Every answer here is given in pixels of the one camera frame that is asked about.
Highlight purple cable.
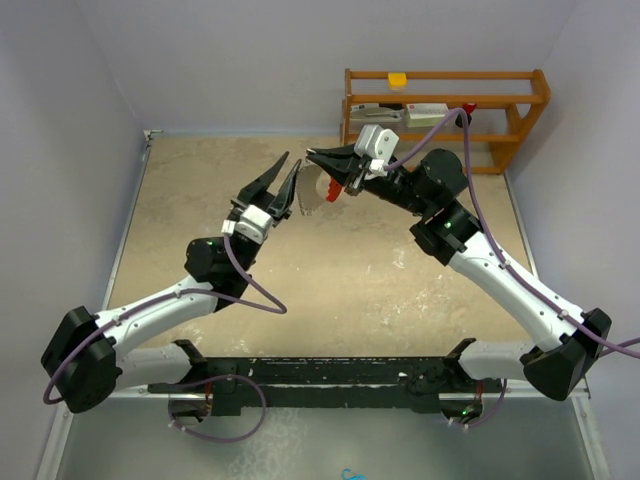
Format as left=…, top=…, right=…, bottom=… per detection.
left=384, top=108, right=640, bottom=431
left=43, top=234, right=289, bottom=442

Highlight white cardboard box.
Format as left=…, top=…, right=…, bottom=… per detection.
left=405, top=103, right=449, bottom=128

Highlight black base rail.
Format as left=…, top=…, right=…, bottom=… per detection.
left=149, top=356, right=501, bottom=416

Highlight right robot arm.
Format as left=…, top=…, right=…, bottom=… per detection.
left=306, top=146, right=611, bottom=401

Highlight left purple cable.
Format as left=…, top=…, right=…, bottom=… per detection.
left=43, top=234, right=289, bottom=442

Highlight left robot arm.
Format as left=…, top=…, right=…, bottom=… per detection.
left=41, top=156, right=301, bottom=413

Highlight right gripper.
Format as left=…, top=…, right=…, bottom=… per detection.
left=308, top=141, right=432, bottom=217

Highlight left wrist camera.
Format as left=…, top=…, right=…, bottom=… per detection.
left=221, top=205, right=274, bottom=245

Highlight blue object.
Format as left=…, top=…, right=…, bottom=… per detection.
left=341, top=468, right=367, bottom=480

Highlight wooden shelf rack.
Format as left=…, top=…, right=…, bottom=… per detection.
left=340, top=68, right=552, bottom=176

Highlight red grey key holder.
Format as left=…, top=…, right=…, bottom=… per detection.
left=296, top=164, right=346, bottom=217

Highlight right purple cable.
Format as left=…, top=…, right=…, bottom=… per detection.
left=384, top=108, right=640, bottom=431

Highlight grey stapler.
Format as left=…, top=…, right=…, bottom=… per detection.
left=349, top=103, right=404, bottom=123

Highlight yellow block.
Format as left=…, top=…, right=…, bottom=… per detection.
left=387, top=72, right=408, bottom=91

